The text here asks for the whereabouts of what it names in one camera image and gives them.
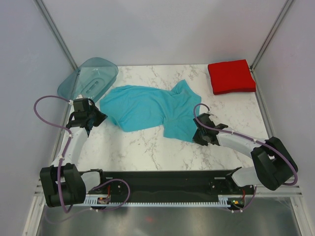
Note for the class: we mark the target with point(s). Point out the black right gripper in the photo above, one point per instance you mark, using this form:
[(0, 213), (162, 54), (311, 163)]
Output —
[(197, 139)]

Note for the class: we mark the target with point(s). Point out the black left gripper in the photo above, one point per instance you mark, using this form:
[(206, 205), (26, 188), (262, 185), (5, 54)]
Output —
[(101, 116)]

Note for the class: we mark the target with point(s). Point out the teal t shirt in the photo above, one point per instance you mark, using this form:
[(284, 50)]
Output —
[(134, 108)]

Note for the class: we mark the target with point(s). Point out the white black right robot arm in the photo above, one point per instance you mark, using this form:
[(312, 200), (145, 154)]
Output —
[(272, 167)]

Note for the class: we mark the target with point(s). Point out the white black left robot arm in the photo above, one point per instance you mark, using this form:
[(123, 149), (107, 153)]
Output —
[(63, 185)]

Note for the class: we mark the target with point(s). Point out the teal transparent plastic bin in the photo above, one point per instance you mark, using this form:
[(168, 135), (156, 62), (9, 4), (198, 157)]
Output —
[(91, 80)]

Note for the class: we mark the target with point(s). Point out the folded red t shirt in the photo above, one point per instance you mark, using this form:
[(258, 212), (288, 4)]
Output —
[(230, 77)]

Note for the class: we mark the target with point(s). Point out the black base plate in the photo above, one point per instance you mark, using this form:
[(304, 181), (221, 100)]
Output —
[(168, 185)]

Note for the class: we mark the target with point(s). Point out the white slotted cable duct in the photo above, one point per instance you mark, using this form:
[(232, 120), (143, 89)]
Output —
[(100, 201)]

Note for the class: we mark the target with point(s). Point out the right aluminium corner post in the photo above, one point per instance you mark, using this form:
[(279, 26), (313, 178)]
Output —
[(272, 32)]

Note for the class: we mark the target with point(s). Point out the aluminium corner post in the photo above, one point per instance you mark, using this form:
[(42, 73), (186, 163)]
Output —
[(55, 31), (272, 32)]

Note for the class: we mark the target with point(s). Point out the aluminium frame rail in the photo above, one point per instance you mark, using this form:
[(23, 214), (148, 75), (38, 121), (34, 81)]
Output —
[(282, 191)]

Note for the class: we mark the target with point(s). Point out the left aluminium corner post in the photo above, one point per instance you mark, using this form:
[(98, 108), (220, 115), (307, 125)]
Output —
[(55, 31)]

